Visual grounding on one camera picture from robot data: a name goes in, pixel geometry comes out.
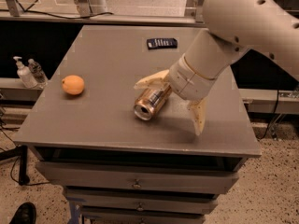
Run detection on orange soda can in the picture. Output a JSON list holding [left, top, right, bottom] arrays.
[[134, 86, 172, 121]]

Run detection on orange fruit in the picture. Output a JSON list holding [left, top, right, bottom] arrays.
[[62, 75, 85, 95]]

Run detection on white pump sanitizer bottle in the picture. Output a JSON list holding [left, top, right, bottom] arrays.
[[13, 56, 37, 89]]

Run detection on black stand leg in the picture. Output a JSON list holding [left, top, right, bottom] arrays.
[[0, 146, 30, 186]]

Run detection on black floor cable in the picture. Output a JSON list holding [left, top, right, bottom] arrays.
[[0, 121, 50, 187]]

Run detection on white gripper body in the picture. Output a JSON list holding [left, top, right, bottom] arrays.
[[169, 56, 216, 101]]

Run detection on grey drawer cabinet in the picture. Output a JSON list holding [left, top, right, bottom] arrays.
[[15, 26, 261, 224]]

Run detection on black shoe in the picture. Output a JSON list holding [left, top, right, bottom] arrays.
[[9, 202, 36, 224]]

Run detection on clear plastic water bottle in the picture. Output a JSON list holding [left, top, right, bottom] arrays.
[[28, 59, 48, 86]]

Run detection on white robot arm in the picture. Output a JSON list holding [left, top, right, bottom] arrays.
[[135, 0, 299, 134]]

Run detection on dark blue snack packet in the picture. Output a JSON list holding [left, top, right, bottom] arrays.
[[147, 38, 178, 49]]

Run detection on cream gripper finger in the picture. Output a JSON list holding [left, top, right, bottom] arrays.
[[134, 69, 169, 90], [188, 98, 206, 135]]

